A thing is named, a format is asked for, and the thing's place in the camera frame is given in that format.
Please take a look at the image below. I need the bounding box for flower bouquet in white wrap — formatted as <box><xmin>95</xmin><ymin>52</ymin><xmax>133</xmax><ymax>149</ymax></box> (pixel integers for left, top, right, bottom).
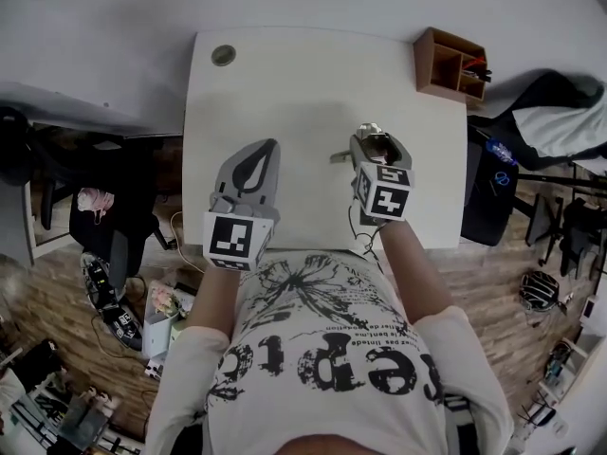
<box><xmin>141</xmin><ymin>283</ymin><xmax>196</xmax><ymax>365</ymax></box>

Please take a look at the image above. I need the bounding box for person's white printed shirt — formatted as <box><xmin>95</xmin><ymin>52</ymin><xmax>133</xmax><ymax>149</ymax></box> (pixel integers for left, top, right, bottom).
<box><xmin>143</xmin><ymin>247</ymin><xmax>516</xmax><ymax>455</ymax></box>

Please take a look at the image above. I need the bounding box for white cloth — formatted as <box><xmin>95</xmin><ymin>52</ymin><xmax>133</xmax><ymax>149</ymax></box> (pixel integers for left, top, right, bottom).
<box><xmin>511</xmin><ymin>94</ymin><xmax>607</xmax><ymax>158</ymax></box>

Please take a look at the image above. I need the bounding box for white cable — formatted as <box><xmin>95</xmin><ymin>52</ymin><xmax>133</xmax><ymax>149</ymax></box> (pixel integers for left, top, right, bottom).
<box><xmin>170</xmin><ymin>210</ymin><xmax>211</xmax><ymax>270</ymax></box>

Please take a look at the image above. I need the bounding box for grey desk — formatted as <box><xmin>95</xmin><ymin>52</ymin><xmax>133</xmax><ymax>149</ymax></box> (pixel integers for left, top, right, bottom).
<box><xmin>0</xmin><ymin>80</ymin><xmax>185</xmax><ymax>268</ymax></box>

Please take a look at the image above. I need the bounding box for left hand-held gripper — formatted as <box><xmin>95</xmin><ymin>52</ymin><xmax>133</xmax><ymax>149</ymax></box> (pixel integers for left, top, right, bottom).
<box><xmin>202</xmin><ymin>137</ymin><xmax>283</xmax><ymax>272</ymax></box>

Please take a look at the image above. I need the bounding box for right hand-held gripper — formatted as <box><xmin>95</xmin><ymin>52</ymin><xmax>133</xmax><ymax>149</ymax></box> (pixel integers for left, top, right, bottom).
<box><xmin>348</xmin><ymin>132</ymin><xmax>416</xmax><ymax>226</ymax></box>

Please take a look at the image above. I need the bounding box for black device with cables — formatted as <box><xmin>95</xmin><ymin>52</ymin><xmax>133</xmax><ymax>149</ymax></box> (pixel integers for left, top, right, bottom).
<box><xmin>80</xmin><ymin>250</ymin><xmax>144</xmax><ymax>353</ymax></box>

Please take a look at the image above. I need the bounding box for person's right forearm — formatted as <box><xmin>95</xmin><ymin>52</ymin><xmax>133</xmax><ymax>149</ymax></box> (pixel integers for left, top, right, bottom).
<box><xmin>376</xmin><ymin>217</ymin><xmax>455</xmax><ymax>327</ymax></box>

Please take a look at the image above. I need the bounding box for black office chair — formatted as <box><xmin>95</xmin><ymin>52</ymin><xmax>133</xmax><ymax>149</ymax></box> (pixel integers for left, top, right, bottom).
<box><xmin>461</xmin><ymin>68</ymin><xmax>607</xmax><ymax>249</ymax></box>
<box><xmin>0</xmin><ymin>105</ymin><xmax>168</xmax><ymax>293</ymax></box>
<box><xmin>524</xmin><ymin>191</ymin><xmax>607</xmax><ymax>280</ymax></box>

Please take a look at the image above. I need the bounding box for pink cloth bag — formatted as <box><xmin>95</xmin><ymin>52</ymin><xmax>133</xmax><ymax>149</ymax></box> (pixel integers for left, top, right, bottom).
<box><xmin>76</xmin><ymin>187</ymin><xmax>116</xmax><ymax>227</ymax></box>

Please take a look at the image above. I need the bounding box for person's left forearm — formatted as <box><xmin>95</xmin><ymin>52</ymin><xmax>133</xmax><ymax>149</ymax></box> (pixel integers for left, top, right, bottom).
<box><xmin>186</xmin><ymin>264</ymin><xmax>244</xmax><ymax>346</ymax></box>

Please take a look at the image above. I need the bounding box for white desk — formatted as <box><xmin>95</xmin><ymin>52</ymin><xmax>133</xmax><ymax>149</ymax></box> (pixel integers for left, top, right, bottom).
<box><xmin>180</xmin><ymin>27</ymin><xmax>469</xmax><ymax>251</ymax></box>

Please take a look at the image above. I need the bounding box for black helmet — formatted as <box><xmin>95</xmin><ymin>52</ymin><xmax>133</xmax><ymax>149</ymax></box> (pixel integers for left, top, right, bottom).
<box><xmin>518</xmin><ymin>269</ymin><xmax>564</xmax><ymax>313</ymax></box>

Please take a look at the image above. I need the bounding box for white shelf with clutter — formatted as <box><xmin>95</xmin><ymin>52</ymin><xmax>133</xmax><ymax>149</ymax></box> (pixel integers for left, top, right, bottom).
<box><xmin>515</xmin><ymin>333</ymin><xmax>607</xmax><ymax>455</ymax></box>

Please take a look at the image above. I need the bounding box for thin black cable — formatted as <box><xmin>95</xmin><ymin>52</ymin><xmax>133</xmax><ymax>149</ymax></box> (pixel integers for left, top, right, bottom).
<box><xmin>347</xmin><ymin>191</ymin><xmax>386</xmax><ymax>270</ymax></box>

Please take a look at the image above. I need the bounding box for round grey cable grommet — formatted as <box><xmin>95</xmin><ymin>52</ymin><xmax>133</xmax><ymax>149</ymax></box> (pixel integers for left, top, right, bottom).
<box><xmin>210</xmin><ymin>44</ymin><xmax>237</xmax><ymax>67</ymax></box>

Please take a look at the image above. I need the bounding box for brown wooden organizer box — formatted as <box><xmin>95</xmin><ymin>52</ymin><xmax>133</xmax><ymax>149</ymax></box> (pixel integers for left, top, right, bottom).
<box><xmin>413</xmin><ymin>27</ymin><xmax>490</xmax><ymax>107</ymax></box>

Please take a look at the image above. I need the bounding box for blue cable bundle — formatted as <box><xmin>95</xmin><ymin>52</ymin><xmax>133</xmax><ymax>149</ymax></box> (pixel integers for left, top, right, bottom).
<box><xmin>485</xmin><ymin>138</ymin><xmax>520</xmax><ymax>196</ymax></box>

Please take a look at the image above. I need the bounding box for silver binder clip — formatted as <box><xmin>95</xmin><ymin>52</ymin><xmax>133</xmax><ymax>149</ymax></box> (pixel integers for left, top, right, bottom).
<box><xmin>329</xmin><ymin>121</ymin><xmax>395</xmax><ymax>163</ymax></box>

